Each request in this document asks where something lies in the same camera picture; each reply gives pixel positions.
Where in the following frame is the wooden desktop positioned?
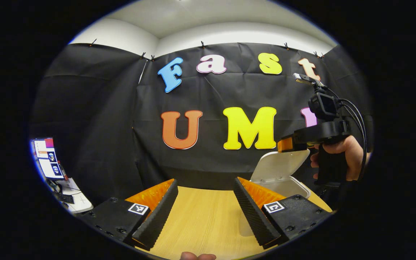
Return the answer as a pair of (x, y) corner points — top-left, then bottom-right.
(136, 186), (333, 260)

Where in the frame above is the black backdrop cloth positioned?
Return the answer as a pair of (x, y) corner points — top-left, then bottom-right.
(29, 43), (374, 206)

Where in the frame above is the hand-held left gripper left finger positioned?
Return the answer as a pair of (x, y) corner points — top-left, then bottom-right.
(76, 178), (179, 251)

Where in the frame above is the black camera cable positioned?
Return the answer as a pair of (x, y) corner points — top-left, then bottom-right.
(333, 88), (368, 181)

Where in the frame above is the white desktop garbage bin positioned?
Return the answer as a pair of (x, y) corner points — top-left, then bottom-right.
(238, 149), (312, 237)

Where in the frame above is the white side desk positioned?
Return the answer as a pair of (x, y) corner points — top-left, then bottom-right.
(55, 177), (94, 214)

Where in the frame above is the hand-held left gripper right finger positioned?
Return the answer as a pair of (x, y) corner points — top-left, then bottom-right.
(233, 177), (333, 250)

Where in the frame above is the row of black cloth clips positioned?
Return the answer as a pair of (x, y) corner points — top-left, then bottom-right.
(90, 38), (325, 61)

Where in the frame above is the computer monitor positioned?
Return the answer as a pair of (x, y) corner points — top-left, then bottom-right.
(30, 137), (66, 180)

